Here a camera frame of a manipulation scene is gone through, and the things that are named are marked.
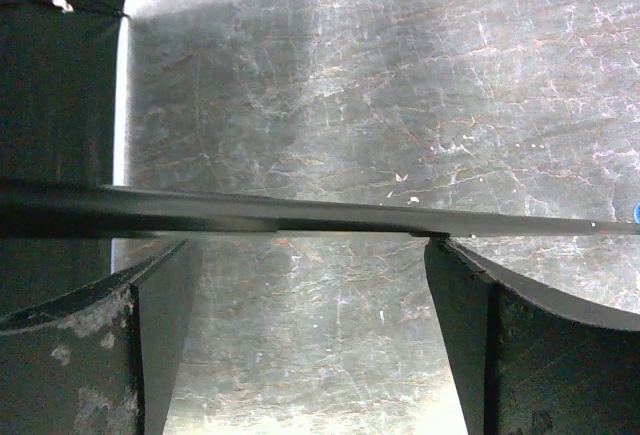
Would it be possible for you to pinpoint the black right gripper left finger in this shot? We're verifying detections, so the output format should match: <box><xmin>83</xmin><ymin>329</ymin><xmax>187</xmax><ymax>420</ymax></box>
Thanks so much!
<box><xmin>1</xmin><ymin>240</ymin><xmax>203</xmax><ymax>434</ymax></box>

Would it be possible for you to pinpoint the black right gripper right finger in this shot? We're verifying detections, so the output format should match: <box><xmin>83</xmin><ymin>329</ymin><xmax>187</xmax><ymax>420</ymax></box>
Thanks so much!
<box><xmin>424</xmin><ymin>238</ymin><xmax>639</xmax><ymax>434</ymax></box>

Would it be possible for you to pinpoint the light blue folding umbrella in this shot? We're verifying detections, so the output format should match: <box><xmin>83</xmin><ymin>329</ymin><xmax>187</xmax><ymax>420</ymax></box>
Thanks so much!
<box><xmin>0</xmin><ymin>0</ymin><xmax>640</xmax><ymax>239</ymax></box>

